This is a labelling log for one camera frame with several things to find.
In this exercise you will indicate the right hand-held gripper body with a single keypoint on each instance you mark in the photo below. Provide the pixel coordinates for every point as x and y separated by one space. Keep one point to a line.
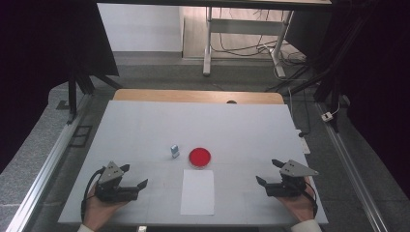
295 169

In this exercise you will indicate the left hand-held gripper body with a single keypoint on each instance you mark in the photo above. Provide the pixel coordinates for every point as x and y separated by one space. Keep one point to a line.
111 174

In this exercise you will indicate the small white stamp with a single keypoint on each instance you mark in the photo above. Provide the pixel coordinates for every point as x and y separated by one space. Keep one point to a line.
176 155

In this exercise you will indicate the blue stamp cap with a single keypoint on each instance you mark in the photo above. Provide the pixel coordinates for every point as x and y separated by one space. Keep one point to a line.
174 148

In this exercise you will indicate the white paper sheet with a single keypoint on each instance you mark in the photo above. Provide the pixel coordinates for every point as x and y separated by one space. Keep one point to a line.
197 193

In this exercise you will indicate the round red ink pad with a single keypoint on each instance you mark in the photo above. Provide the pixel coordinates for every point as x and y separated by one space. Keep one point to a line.
199 157

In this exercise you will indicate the person's right hand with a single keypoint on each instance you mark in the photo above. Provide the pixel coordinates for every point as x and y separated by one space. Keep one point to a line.
298 206

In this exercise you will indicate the person's left hand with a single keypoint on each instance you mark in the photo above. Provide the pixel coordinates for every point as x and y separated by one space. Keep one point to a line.
96 211

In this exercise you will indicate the white power strip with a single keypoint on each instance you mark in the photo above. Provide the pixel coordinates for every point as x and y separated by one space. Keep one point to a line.
304 146

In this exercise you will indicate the small white clamp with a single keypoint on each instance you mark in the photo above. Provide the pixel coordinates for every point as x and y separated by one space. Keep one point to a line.
142 229

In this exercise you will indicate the white adapter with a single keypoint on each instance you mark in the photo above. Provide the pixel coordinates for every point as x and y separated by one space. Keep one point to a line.
327 116

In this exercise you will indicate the white cover board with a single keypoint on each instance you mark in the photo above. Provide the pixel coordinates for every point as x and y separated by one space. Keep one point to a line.
225 129

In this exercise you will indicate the black metal stand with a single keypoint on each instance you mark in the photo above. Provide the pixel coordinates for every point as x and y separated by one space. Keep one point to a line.
335 109
72 96

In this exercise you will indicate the dark table grommet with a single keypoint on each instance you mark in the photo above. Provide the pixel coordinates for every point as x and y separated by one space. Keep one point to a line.
231 101

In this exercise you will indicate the small black floor plate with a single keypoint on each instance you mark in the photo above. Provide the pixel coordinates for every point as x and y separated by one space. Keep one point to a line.
62 105

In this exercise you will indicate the wooden table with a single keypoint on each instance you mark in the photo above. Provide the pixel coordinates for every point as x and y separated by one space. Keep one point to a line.
193 96

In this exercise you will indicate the black curtain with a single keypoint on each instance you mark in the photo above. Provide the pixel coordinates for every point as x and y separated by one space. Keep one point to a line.
380 96
38 64

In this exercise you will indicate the black floor bracket frame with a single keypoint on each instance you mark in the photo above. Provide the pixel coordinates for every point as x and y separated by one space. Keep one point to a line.
80 136

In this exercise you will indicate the aluminium rail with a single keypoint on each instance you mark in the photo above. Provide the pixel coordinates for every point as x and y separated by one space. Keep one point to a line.
350 167
48 164

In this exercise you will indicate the white metal desk frame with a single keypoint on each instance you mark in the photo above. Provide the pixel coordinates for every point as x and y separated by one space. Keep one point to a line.
245 26

